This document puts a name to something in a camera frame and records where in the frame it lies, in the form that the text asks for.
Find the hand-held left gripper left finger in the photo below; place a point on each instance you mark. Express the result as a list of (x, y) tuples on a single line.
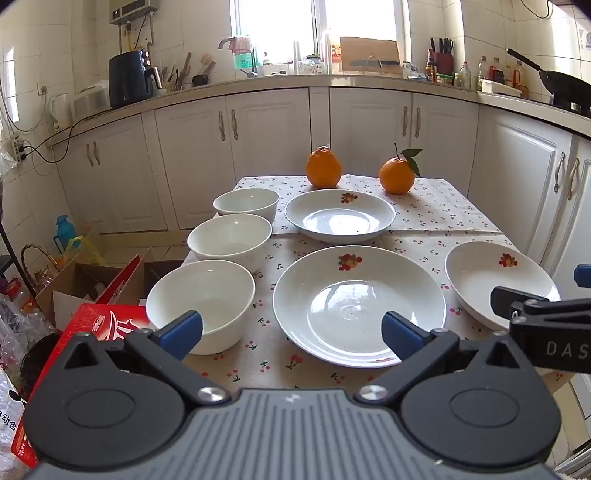
[(184, 330)]

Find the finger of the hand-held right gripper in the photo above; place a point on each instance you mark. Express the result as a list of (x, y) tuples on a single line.
[(582, 276), (505, 297)]

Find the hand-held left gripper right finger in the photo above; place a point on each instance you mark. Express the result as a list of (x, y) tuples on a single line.
[(401, 337)]

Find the white plate with fruit print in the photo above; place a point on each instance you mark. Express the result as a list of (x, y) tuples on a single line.
[(339, 217), (351, 300), (489, 277)]

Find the white ceramic bowl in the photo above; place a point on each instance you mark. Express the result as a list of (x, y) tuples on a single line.
[(198, 290), (228, 240), (246, 201)]

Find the red carton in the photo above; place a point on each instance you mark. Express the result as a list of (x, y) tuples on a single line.
[(92, 318)]

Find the white cherry print tablecloth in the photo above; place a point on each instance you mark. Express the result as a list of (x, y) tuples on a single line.
[(438, 207)]

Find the beige cherry print tablecloth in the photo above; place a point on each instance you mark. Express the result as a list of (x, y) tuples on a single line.
[(281, 254)]

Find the brown cardboard box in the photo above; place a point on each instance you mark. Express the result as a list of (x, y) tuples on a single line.
[(69, 281)]

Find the yellow plastic bag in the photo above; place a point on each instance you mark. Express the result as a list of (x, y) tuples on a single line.
[(85, 249)]

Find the wicker basket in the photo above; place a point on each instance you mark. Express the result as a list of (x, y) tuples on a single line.
[(44, 277)]

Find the blue thermos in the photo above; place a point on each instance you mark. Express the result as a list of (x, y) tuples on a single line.
[(62, 233)]

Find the orange with green leaf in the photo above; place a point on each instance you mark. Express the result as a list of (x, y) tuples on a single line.
[(396, 175)]

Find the clear plastic bags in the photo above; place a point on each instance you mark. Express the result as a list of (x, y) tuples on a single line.
[(14, 323)]

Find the orange with knobbly top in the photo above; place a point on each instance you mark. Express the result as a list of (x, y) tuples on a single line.
[(323, 168)]

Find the black wok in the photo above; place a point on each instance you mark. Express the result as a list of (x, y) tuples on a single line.
[(568, 85)]

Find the white plastic tray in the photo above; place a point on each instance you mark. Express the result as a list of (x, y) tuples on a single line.
[(501, 87)]

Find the red label oil bottle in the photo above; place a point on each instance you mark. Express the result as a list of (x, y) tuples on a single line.
[(496, 73)]

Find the clear glass bottle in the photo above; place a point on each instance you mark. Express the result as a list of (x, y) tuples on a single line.
[(465, 76)]

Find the small seasoning bottle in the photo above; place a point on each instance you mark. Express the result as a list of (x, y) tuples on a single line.
[(483, 69)]

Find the dark sauce bottle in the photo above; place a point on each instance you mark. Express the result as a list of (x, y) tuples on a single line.
[(431, 69)]

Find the red knife block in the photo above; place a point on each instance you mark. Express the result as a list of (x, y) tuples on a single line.
[(444, 62)]

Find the blue white plastic packet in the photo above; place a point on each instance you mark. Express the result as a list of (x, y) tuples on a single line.
[(413, 71)]

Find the white power strip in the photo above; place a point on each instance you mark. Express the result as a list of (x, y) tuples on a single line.
[(18, 147)]

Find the white countertop appliance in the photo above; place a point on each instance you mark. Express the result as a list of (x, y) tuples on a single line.
[(90, 101)]

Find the black cup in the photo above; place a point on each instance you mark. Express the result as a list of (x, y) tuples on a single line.
[(201, 81)]

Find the utensil holder with utensils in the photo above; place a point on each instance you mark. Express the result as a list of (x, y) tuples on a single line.
[(173, 78)]

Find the white electric kettle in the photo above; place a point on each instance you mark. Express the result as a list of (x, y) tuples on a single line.
[(60, 110)]

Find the dark blue air fryer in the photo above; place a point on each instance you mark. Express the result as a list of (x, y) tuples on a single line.
[(129, 78)]

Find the black kitchen knife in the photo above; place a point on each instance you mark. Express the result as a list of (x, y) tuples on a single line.
[(374, 62)]

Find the green dish soap bottle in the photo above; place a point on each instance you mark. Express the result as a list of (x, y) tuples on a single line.
[(244, 60)]

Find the wooden cutting board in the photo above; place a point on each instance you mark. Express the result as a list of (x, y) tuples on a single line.
[(369, 48)]

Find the glass jar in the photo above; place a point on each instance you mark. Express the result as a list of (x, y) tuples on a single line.
[(313, 65)]

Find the metal kitchen faucet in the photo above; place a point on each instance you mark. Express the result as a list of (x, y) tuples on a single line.
[(225, 42)]

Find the pink cloth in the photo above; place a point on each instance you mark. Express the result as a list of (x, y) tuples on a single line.
[(241, 45)]

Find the kitchen window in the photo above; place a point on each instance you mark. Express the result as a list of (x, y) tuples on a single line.
[(277, 23)]

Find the wall water heater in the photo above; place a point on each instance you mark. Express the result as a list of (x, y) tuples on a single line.
[(134, 11)]

